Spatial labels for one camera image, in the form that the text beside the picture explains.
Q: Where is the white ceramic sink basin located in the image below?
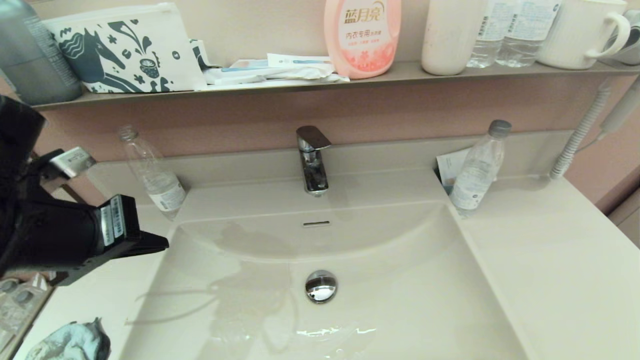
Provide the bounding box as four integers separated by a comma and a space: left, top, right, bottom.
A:
117, 200, 528, 360

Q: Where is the light blue fluffy cleaning cloth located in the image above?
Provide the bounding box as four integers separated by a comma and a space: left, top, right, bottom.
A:
25, 318, 112, 360

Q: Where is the white coiled dryer cord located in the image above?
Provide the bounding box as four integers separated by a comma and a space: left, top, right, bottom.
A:
549, 82, 613, 180

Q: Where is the clear labelled water bottle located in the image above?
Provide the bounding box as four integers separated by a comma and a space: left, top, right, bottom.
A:
496, 0, 562, 68
466, 0, 520, 69

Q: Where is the chrome sink faucet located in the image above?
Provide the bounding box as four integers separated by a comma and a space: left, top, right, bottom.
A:
296, 125, 333, 197

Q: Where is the white wall hair dryer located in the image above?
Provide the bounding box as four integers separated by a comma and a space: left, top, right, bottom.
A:
600, 10, 640, 135

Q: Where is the cream ribbed tumbler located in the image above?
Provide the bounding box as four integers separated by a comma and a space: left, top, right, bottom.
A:
420, 0, 487, 77

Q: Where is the small patterned packet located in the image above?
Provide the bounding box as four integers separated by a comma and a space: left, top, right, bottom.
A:
190, 39, 222, 71

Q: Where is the brown wall shelf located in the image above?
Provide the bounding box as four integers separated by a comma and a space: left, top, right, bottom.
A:
30, 60, 640, 112

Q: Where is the clear grey-capped plastic bottle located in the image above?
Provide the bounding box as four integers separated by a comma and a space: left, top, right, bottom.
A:
448, 119, 512, 219

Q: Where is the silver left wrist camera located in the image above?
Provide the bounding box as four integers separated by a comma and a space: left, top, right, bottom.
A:
49, 146, 97, 179

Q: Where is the white sachet blue stripe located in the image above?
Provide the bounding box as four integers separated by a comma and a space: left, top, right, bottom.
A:
267, 53, 335, 66

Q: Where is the white ribbed mug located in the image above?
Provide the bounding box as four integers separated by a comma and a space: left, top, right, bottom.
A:
536, 0, 631, 71

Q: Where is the chrome drain stopper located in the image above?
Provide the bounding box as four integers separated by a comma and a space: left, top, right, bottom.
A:
305, 270, 339, 304

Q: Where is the pink detergent bottle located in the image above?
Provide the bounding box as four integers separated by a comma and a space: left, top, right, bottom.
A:
324, 0, 402, 80

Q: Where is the crumpled white plastic wrapper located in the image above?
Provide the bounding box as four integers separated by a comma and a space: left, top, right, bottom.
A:
204, 62, 352, 86

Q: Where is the white horse print pouch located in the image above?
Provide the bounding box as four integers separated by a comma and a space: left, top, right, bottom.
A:
42, 2, 208, 94

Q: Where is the white paper card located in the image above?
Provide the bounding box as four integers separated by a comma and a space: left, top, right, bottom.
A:
436, 148, 496, 196

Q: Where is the clear uncapped plastic bottle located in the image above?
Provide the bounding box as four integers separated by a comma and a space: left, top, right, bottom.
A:
117, 125, 187, 221

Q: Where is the grey plastic bottle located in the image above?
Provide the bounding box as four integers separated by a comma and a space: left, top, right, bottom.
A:
0, 0, 83, 106

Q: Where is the plastic wrapped cups pack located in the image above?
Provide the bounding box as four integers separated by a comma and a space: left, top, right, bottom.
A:
0, 274, 51, 346

